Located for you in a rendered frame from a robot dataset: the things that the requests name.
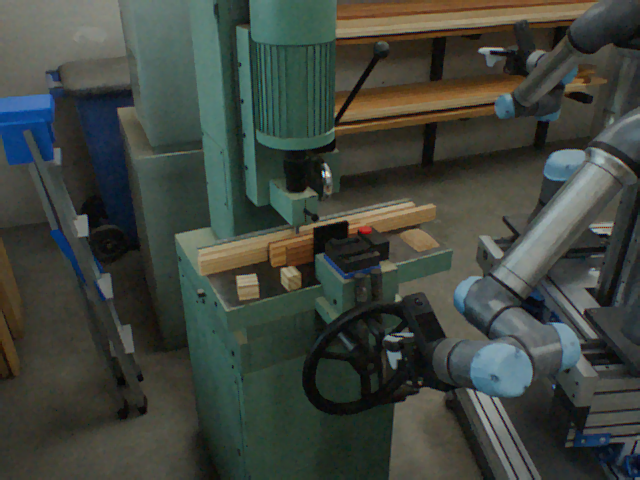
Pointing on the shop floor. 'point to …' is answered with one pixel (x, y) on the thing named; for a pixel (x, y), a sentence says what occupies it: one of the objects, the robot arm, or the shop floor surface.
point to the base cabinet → (282, 412)
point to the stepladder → (71, 239)
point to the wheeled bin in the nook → (102, 147)
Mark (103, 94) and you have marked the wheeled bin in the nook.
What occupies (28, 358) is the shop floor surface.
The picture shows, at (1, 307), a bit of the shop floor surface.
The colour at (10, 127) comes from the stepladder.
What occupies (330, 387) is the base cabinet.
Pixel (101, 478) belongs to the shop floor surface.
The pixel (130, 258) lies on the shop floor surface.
